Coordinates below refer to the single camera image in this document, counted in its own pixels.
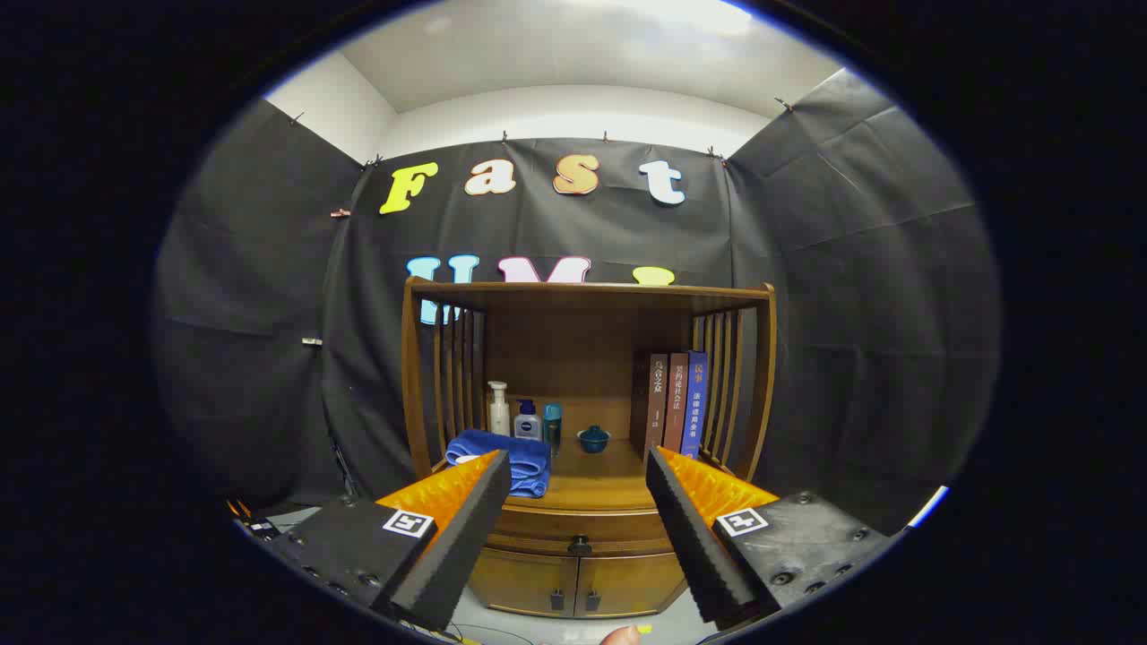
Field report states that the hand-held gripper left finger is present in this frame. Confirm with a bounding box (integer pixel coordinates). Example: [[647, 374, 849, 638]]
[[269, 450, 512, 632]]

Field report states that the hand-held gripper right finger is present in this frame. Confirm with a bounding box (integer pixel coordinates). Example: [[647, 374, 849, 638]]
[[645, 446, 897, 631]]

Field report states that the wooden drawer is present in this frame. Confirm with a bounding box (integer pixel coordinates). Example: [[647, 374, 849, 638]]
[[484, 503, 691, 558]]

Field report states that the wooden countertop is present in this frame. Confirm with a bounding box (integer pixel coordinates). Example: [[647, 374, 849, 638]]
[[430, 439, 745, 513]]

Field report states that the wooden cabinet with slatted sides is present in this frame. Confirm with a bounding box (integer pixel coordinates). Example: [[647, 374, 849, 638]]
[[401, 276, 779, 619]]

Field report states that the folded blue towel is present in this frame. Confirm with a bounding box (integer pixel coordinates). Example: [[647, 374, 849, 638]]
[[445, 428, 553, 499]]

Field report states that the blue book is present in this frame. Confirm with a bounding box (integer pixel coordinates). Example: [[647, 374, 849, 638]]
[[681, 349, 709, 460]]

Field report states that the reddish brown book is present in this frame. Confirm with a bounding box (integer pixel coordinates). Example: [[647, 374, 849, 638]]
[[663, 351, 691, 454]]

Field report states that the dark brown book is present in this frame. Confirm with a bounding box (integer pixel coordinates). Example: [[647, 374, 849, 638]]
[[630, 351, 670, 460]]

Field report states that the black backdrop cloth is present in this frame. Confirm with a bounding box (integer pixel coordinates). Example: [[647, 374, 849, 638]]
[[152, 67, 1000, 538]]

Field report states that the thin cable on floor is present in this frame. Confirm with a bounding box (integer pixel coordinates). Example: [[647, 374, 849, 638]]
[[448, 623, 539, 645]]

